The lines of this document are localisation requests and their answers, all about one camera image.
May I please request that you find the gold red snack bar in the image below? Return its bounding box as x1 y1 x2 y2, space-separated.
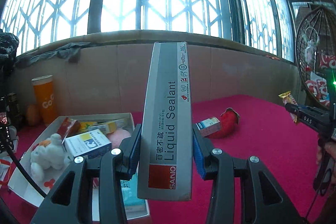
278 91 299 124

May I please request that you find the white blue yellow medicine box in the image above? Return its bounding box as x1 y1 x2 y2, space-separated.
64 129 112 159

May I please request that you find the yellow green carton box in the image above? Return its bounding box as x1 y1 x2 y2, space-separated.
77 121 97 134

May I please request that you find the red Sequoia cigarette box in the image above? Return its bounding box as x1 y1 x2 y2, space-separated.
57 117 80 140

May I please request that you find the grey liquid sealant box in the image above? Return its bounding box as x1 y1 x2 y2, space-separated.
137 42 193 201

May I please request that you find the white yellow Glucophage box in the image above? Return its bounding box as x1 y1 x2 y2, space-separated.
88 118 127 135

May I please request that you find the teal booklet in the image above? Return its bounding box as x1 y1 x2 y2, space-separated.
121 173 146 213

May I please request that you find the white plush chicken toy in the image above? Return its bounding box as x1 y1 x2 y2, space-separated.
30 133 69 182

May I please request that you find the pink fluffy ball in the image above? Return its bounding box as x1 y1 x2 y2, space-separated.
106 128 131 149

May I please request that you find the white cardboard tray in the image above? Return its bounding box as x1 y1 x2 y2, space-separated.
8 113 151 223

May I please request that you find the wicker hanging chair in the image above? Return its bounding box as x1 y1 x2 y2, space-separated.
294 5 335 110

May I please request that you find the red plush strawberry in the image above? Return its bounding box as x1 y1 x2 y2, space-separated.
208 107 240 139

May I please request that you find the small blue white box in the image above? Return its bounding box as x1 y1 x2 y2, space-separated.
196 117 221 137

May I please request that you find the orange fruit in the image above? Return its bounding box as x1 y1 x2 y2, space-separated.
26 104 41 126

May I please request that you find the smartphone on paw stand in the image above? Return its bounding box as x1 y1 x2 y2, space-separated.
0 96 18 153

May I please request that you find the orange paper cup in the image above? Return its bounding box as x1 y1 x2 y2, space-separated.
31 75 59 125

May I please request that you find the grey cloth on sill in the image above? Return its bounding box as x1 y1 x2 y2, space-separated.
14 42 96 69

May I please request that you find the black plastic bag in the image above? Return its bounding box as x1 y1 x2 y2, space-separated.
0 29 19 88

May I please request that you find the black cable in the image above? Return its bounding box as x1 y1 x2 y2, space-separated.
0 131 48 199

